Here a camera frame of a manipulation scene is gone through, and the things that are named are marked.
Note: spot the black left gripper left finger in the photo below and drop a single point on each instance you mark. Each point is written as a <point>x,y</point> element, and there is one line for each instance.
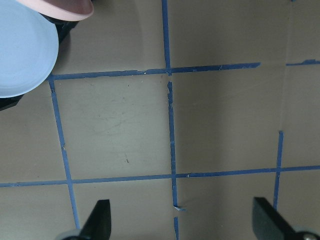
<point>98,226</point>

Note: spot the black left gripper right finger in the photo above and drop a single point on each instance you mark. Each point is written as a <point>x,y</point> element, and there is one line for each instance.
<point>268,224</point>

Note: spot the blue round plate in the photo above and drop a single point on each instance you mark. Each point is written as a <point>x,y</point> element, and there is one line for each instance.
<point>29,47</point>

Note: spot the pink round plate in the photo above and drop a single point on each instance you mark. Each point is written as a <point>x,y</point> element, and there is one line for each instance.
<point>66,10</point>

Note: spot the black dish rack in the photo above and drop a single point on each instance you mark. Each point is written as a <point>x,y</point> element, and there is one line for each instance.
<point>63,28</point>

